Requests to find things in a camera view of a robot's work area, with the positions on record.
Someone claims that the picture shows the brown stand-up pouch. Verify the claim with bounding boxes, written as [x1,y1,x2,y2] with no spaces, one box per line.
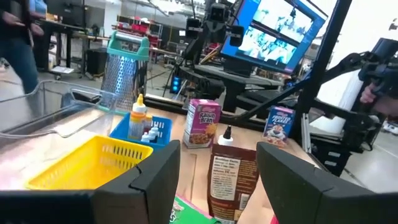
[206,143,261,222]

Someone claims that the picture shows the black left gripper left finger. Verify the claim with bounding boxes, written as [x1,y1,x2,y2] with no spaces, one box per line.
[0,139,182,224]

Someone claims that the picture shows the black drawer cabinet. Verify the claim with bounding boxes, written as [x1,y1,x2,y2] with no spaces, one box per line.
[310,135,376,177]

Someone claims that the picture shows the purple Raisin Bran box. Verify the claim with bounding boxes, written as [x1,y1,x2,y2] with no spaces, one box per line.
[182,98,222,149]

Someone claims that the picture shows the clear plastic bin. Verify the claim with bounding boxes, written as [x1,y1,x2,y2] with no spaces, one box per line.
[0,80,118,139]

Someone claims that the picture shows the blue screen monitor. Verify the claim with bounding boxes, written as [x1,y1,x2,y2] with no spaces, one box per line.
[219,0,329,75]

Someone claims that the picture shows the blue Frosted Flakes box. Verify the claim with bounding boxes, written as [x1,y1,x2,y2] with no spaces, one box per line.
[262,105,296,147]

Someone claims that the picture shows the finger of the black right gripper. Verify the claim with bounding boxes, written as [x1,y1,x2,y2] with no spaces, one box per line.
[185,18,202,40]
[229,25,246,47]

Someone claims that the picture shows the black desk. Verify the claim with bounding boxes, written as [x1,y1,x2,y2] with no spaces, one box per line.
[192,63,284,113]

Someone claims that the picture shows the person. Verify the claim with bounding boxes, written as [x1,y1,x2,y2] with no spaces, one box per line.
[0,0,47,94]

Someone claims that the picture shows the person's hand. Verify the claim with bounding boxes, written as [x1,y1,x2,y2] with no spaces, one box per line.
[359,82,398,116]

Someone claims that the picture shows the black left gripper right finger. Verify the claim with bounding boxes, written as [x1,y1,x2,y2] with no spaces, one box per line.
[256,141,398,224]

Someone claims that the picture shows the blue slotted plastic basket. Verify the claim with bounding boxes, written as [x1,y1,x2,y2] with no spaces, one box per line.
[109,111,173,151]

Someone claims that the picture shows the yellow slotted plastic basket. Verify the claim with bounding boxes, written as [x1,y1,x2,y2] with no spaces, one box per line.
[25,135,154,190]

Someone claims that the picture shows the green cereal box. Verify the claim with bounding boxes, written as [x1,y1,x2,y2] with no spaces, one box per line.
[169,195,218,224]

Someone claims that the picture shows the small amber dropper bottle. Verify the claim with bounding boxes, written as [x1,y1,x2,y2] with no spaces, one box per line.
[145,113,154,133]

